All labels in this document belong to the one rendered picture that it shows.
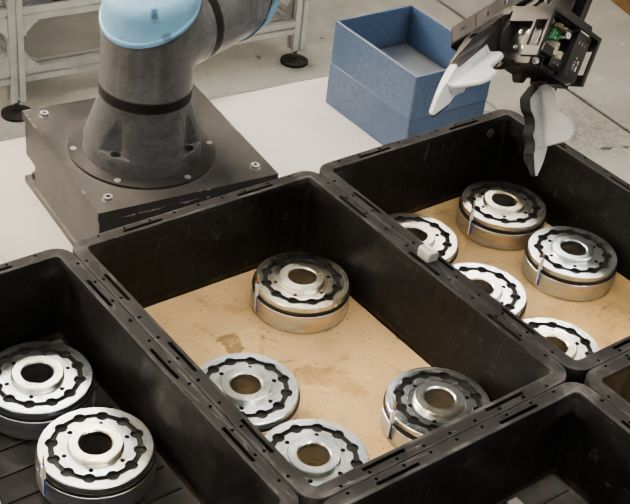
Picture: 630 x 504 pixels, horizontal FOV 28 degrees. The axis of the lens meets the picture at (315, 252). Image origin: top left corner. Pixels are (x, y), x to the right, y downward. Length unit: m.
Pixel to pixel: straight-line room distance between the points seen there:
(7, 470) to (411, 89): 0.90
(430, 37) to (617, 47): 2.12
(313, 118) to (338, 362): 0.74
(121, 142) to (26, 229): 0.19
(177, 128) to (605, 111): 2.25
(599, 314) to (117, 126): 0.62
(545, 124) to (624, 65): 2.67
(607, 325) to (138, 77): 0.61
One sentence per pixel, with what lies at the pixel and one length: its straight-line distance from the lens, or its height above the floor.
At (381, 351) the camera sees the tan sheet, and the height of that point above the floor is 0.83.
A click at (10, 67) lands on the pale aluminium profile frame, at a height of 0.15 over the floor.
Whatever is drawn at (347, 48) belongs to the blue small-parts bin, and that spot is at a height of 0.81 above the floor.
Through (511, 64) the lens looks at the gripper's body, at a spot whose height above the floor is 1.10.
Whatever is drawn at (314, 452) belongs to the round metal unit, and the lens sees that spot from 1.14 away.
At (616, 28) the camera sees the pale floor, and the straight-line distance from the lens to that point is 4.20.
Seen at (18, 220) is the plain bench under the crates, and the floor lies 0.70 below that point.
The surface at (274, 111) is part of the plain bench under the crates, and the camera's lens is 1.95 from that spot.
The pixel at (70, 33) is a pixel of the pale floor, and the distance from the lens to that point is 3.75.
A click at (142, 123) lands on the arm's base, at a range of 1.55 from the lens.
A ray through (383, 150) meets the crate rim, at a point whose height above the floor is 0.93.
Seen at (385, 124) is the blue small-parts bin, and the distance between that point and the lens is 1.88.
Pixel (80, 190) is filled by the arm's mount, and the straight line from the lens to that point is 1.55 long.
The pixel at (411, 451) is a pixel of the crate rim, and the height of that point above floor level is 0.93.
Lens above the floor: 1.65
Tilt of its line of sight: 35 degrees down
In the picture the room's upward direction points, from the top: 7 degrees clockwise
